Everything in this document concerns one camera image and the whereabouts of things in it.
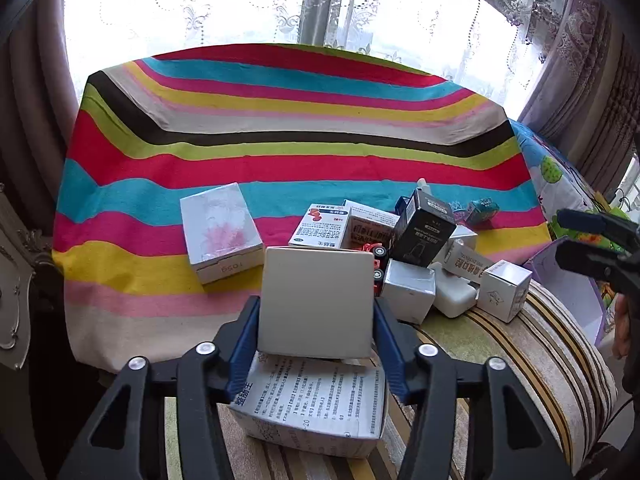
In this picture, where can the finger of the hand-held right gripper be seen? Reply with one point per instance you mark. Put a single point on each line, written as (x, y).
(580, 259)
(580, 220)

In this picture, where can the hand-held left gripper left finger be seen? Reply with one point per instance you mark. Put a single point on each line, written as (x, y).
(242, 357)

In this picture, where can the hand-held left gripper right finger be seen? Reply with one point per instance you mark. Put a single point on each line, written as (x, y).
(395, 362)

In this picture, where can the purple storage box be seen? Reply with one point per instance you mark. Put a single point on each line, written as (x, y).
(570, 300)

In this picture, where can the person's right hand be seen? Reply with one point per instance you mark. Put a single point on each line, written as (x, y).
(624, 327)

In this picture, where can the cartoon printed blanket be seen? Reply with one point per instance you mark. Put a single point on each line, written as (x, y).
(550, 170)

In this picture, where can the silver grey cube box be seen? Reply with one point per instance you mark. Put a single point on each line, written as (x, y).
(407, 292)

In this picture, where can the white box with black text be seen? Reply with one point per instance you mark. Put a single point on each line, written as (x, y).
(310, 400)

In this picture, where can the small white box with logo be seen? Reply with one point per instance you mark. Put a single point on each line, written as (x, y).
(505, 290)

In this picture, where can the white plastic tray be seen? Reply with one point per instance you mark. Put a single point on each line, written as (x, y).
(457, 300)

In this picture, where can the teal box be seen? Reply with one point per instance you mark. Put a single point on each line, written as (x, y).
(484, 211)

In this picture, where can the red toy car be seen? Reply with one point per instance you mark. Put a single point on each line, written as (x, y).
(377, 265)

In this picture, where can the white box with red text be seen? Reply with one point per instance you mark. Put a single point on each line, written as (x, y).
(467, 262)

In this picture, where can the striped plush cushion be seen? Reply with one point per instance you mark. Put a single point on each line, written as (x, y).
(525, 360)

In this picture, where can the white box with pink print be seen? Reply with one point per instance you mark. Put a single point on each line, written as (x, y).
(220, 230)

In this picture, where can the white box with brown print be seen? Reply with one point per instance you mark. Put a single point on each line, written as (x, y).
(370, 232)

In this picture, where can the red and white medicine box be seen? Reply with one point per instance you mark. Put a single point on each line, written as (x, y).
(315, 230)

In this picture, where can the dark blue box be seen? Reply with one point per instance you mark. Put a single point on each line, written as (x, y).
(406, 205)

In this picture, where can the mauve patterned drape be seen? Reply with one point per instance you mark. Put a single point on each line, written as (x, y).
(45, 110)
(580, 60)

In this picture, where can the colourful striped cloth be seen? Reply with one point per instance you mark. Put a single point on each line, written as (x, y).
(250, 125)

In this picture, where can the cream carved cabinet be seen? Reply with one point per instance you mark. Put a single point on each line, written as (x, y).
(15, 285)

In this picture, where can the white lace curtain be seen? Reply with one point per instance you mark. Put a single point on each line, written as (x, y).
(200, 5)

